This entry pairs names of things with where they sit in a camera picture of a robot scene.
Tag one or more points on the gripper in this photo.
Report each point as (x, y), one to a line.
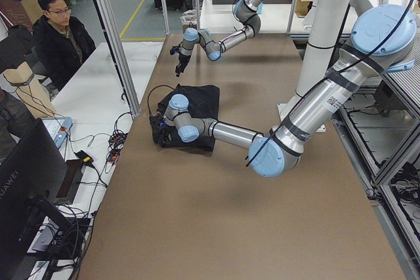
(165, 133)
(183, 58)

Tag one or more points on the black t-shirt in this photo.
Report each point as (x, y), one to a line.
(203, 103)

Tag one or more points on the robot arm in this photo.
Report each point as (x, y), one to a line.
(244, 11)
(349, 42)

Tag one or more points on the black power strip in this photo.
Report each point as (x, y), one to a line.
(115, 145)

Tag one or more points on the teach pendant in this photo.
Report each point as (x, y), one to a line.
(58, 128)

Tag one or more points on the seated person in black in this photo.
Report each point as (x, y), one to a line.
(62, 42)

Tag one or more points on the black monitor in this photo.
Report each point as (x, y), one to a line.
(31, 177)

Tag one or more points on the aluminium frame post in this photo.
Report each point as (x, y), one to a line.
(109, 29)

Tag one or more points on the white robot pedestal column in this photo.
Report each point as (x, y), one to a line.
(329, 15)

